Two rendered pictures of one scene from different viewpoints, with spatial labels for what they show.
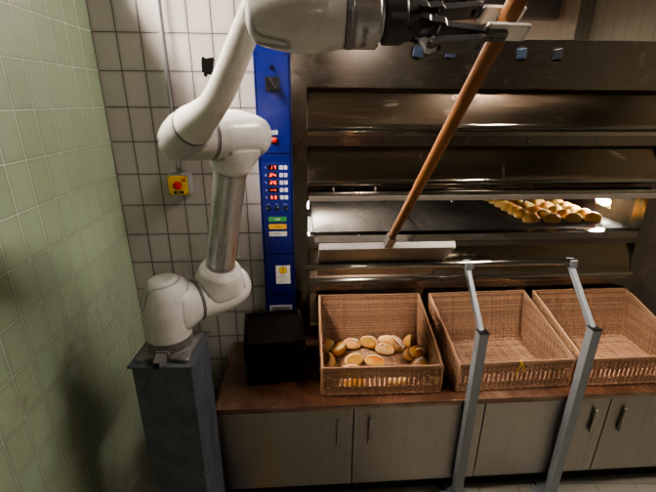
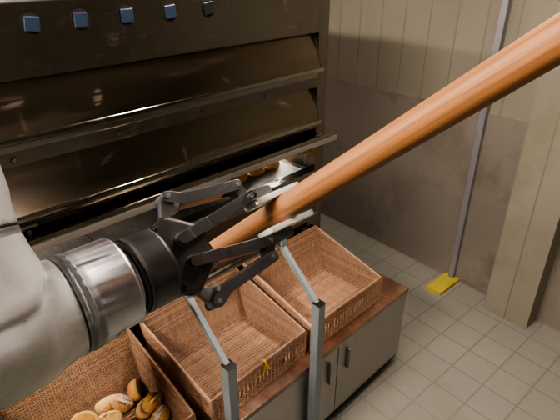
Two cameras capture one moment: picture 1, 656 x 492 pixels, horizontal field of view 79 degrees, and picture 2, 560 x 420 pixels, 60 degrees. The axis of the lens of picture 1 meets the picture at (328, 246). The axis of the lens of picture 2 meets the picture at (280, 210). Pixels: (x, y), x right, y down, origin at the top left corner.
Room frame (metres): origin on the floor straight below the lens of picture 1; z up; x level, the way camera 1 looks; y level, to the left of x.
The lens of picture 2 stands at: (0.34, 0.06, 2.23)
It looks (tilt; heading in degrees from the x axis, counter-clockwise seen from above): 28 degrees down; 319
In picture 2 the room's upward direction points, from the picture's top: straight up
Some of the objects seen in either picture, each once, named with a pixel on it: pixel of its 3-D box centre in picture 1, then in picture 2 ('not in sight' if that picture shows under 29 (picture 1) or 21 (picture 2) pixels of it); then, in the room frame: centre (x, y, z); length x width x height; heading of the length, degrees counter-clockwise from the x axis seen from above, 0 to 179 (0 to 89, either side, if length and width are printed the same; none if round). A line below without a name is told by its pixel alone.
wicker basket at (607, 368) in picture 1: (603, 332); (313, 282); (1.78, -1.43, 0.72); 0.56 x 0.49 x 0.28; 94
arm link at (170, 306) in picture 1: (168, 305); not in sight; (1.21, 0.55, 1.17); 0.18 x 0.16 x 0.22; 134
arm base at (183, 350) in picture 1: (168, 344); not in sight; (1.19, 0.56, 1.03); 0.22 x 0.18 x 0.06; 0
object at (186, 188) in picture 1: (180, 184); not in sight; (1.86, 0.70, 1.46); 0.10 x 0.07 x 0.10; 94
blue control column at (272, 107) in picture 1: (285, 209); not in sight; (2.86, 0.32, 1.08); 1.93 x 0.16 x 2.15; 4
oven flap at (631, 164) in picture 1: (487, 164); (164, 149); (2.00, -0.79, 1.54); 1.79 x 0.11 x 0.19; 94
